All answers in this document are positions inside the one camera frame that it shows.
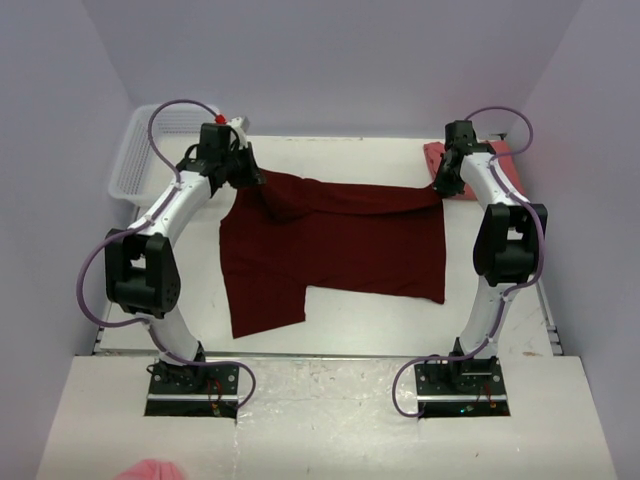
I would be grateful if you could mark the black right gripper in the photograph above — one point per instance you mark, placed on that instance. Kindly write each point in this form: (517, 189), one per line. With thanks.
(445, 179)

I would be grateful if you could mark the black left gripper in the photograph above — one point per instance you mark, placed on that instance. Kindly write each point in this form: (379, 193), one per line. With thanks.
(247, 170)

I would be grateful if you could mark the dark red t shirt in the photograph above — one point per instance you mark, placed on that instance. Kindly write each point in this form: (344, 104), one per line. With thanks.
(292, 233)

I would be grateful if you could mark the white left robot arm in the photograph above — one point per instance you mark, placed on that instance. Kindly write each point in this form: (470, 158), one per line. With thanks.
(142, 275)

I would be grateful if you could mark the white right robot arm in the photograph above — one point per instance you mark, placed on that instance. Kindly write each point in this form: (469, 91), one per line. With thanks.
(508, 251)

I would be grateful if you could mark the folded pink t shirt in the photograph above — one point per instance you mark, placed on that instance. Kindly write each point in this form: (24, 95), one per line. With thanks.
(433, 152)

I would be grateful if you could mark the white plastic basket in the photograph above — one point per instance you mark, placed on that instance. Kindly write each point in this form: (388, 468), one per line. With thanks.
(139, 175)

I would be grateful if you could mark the pink cloth at bottom edge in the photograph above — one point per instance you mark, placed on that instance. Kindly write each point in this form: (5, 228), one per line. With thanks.
(152, 469)

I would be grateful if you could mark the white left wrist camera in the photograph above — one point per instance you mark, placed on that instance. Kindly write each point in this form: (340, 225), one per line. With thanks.
(240, 125)

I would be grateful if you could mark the aluminium table edge rail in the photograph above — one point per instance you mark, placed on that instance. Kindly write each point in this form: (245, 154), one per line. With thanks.
(551, 328)

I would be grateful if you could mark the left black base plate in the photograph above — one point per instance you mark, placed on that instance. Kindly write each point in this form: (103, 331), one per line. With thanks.
(187, 391)

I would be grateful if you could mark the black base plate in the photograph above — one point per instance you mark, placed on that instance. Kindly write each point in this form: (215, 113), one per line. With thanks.
(187, 391)
(472, 388)

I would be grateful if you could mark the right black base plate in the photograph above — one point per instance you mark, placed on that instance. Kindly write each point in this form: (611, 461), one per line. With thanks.
(472, 388)

